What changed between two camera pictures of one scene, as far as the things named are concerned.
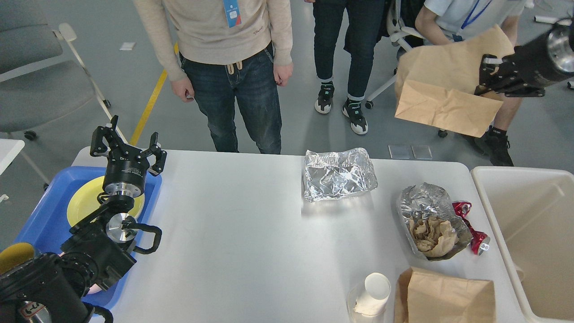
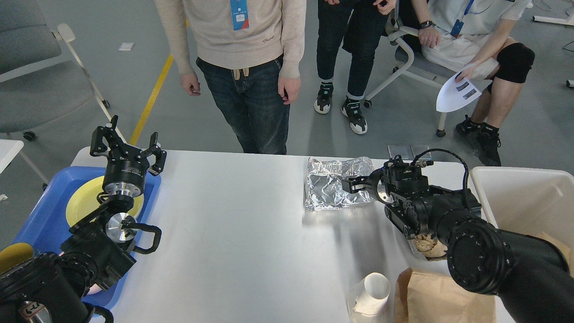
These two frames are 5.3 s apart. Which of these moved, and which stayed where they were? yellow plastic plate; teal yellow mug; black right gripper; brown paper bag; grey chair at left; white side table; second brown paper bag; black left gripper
Moved: brown paper bag; black right gripper
Stayed: second brown paper bag; white side table; black left gripper; grey chair at left; yellow plastic plate; teal yellow mug
